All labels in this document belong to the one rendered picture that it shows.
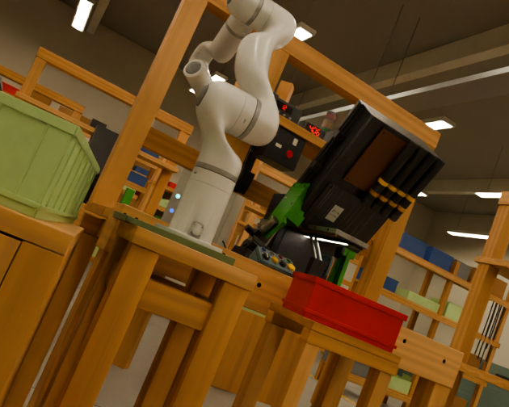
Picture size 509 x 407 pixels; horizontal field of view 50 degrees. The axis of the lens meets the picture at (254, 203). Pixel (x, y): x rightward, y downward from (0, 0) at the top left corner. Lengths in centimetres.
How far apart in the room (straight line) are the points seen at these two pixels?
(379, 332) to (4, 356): 108
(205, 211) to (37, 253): 57
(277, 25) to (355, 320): 90
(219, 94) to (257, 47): 24
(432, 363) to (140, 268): 139
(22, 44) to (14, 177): 1127
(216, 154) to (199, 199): 12
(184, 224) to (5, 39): 1099
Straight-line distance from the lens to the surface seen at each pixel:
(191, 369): 135
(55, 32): 1232
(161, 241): 127
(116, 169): 224
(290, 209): 209
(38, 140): 97
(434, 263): 786
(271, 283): 183
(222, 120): 141
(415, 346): 224
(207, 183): 140
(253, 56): 157
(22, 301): 94
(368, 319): 167
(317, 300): 160
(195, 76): 202
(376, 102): 281
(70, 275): 225
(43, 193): 97
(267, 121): 146
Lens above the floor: 83
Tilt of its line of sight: 8 degrees up
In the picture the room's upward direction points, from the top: 23 degrees clockwise
